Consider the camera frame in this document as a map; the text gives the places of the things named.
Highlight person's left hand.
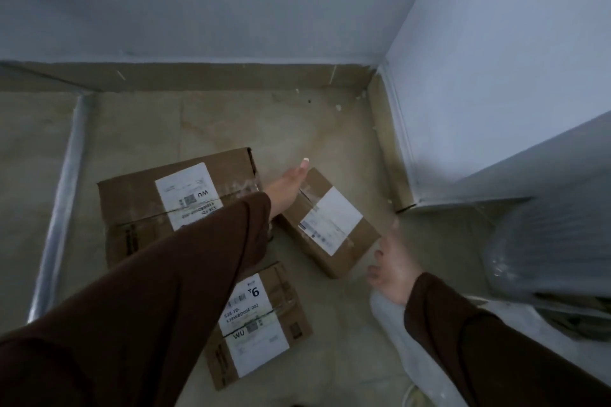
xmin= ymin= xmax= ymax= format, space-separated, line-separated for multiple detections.
xmin=263 ymin=158 xmax=311 ymax=221

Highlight person's right hand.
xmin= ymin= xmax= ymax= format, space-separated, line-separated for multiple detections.
xmin=366 ymin=218 xmax=424 ymax=307

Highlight person's right forearm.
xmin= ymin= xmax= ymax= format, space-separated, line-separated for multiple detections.
xmin=404 ymin=272 xmax=611 ymax=407

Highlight person's left forearm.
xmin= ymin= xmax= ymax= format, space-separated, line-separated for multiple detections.
xmin=0 ymin=191 xmax=273 ymax=407

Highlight small cardboard box white label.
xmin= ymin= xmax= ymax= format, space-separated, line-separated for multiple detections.
xmin=273 ymin=168 xmax=382 ymax=279

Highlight white plastic sheet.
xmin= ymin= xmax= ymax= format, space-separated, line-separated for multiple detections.
xmin=369 ymin=291 xmax=611 ymax=407

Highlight flat cardboard box two labels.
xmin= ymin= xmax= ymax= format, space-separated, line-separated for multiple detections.
xmin=205 ymin=262 xmax=314 ymax=391

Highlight large cardboard box white label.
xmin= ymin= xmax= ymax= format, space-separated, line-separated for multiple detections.
xmin=97 ymin=148 xmax=262 ymax=270

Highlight clear plastic bag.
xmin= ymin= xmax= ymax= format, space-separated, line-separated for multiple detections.
xmin=481 ymin=172 xmax=611 ymax=321

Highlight metal floor rail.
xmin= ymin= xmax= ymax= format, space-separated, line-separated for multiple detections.
xmin=27 ymin=94 xmax=94 ymax=324

